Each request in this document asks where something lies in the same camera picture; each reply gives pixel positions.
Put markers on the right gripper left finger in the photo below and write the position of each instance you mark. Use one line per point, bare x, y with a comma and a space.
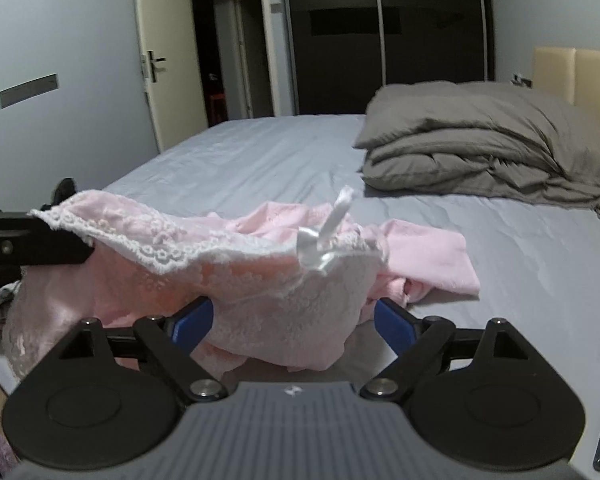
166, 345

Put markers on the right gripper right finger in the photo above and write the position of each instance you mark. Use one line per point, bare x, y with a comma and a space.
418, 344

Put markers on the pink lace nightgown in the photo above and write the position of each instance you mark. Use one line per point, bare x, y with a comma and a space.
289, 283

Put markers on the black garment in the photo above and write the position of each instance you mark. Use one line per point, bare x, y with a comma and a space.
65, 189

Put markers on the light blue bed sheet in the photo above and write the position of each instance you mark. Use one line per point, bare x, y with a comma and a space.
539, 266

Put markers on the grey folded duvet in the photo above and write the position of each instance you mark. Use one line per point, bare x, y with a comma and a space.
481, 139

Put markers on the cream room door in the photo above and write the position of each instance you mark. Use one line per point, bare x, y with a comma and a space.
173, 83

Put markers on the cream padded headboard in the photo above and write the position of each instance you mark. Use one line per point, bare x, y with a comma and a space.
573, 74

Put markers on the dark sliding wardrobe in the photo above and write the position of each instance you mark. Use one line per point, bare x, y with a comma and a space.
343, 51

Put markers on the grey wall plate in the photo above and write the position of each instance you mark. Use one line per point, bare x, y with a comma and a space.
28, 90

